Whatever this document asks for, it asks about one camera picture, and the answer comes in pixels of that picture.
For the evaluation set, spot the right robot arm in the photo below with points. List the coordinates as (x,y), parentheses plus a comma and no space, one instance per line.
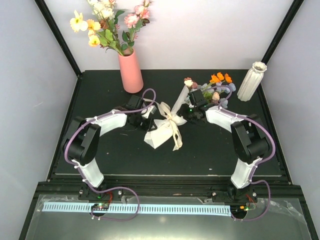
(252,143)

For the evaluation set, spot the white slotted cable duct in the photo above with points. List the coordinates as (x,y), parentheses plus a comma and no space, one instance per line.
(151,209)

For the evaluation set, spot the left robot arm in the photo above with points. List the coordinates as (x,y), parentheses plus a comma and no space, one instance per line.
(81,141)

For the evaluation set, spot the pink vase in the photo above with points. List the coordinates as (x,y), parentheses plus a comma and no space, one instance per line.
(130,71)

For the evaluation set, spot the white ribbed vase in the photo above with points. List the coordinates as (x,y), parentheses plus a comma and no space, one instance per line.
(251,81)

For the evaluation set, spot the circuit board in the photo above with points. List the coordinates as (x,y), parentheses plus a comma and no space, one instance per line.
(100,207)
(242,208)

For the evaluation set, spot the mixed flower bouquet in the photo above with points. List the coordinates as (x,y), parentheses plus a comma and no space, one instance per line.
(217,91)

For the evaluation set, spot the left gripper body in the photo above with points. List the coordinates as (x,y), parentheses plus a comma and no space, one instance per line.
(139,123)

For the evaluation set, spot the cream ribbon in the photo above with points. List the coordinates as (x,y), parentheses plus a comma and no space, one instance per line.
(172,122)

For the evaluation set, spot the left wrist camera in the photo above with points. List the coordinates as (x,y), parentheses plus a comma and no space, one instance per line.
(147,113)

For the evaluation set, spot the flowers in pink vase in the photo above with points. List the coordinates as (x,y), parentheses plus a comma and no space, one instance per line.
(103,31)

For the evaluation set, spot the right circuit board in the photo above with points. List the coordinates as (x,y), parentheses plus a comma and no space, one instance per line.
(242,208)

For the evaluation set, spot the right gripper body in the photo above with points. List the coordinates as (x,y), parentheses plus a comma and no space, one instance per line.
(185,113)

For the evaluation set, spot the white wrapping paper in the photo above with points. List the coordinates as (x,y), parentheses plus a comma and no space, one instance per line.
(162,130)

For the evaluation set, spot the left circuit board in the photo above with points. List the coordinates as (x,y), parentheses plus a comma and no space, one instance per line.
(100,207)

